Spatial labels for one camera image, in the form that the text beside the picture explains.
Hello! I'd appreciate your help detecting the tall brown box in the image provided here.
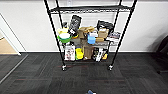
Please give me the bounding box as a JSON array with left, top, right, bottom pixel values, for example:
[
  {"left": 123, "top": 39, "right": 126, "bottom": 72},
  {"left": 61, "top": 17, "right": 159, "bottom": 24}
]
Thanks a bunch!
[{"left": 82, "top": 44, "right": 95, "bottom": 61}]

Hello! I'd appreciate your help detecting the yellow bottle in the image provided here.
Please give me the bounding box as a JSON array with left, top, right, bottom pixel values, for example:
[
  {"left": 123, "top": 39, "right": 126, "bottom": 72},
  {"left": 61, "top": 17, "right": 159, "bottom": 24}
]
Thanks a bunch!
[{"left": 75, "top": 47, "right": 85, "bottom": 61}]

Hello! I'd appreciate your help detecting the blue cup with white lid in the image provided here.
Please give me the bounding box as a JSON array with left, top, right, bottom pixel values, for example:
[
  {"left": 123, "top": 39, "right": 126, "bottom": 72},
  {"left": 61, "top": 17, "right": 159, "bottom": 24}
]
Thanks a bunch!
[{"left": 87, "top": 33, "right": 98, "bottom": 46}]

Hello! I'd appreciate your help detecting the black and white box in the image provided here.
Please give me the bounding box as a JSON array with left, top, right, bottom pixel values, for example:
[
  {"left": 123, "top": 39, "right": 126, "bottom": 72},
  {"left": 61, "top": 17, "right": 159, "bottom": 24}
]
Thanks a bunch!
[{"left": 91, "top": 47, "right": 105, "bottom": 63}]

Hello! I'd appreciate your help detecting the white box with red print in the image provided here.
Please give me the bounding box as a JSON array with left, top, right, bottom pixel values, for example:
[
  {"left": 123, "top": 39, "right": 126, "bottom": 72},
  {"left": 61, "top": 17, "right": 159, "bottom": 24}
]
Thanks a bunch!
[{"left": 64, "top": 44, "right": 77, "bottom": 62}]

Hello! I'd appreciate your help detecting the small brown cardboard box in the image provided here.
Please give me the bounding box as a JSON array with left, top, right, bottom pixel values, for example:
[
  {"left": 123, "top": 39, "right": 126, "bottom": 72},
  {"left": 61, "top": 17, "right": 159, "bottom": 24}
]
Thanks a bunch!
[{"left": 97, "top": 28, "right": 110, "bottom": 43}]

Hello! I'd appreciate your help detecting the small yellow packet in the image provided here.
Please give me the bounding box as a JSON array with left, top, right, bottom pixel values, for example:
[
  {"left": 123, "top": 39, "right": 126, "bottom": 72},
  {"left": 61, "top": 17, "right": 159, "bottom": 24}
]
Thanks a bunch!
[{"left": 101, "top": 51, "right": 110, "bottom": 61}]

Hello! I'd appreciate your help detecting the black glossy bag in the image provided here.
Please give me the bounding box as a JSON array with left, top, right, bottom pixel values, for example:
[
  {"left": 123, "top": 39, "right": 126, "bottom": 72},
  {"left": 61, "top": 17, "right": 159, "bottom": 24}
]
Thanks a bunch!
[{"left": 68, "top": 14, "right": 83, "bottom": 37}]

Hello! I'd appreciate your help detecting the black packet with print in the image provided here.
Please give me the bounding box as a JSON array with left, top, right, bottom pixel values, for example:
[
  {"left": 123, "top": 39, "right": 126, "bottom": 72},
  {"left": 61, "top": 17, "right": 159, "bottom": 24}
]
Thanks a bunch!
[{"left": 107, "top": 31, "right": 122, "bottom": 45}]

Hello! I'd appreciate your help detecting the dark blue item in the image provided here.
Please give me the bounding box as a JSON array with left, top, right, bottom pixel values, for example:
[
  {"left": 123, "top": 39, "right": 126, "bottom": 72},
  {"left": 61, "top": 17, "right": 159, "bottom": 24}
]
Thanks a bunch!
[{"left": 86, "top": 89, "right": 97, "bottom": 94}]

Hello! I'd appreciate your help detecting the black chair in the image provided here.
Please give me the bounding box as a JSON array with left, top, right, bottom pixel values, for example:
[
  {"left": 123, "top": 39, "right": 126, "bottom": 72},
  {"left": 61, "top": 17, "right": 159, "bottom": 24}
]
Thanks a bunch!
[{"left": 154, "top": 35, "right": 168, "bottom": 74}]

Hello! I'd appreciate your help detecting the black wire shelf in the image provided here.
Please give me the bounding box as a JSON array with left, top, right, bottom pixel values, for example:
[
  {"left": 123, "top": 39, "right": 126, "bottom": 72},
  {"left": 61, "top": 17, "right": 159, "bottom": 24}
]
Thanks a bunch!
[{"left": 43, "top": 0, "right": 139, "bottom": 72}]

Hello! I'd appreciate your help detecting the white door frame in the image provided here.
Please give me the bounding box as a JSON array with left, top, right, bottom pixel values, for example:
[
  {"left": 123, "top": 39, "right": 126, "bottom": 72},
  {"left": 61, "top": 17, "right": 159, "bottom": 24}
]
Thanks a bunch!
[{"left": 0, "top": 12, "right": 27, "bottom": 56}]

